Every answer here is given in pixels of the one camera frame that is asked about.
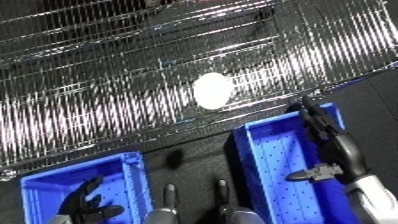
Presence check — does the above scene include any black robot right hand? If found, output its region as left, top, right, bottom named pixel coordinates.
left=284, top=96, right=370, bottom=186

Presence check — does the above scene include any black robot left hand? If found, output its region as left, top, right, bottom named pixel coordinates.
left=56, top=175, right=127, bottom=224

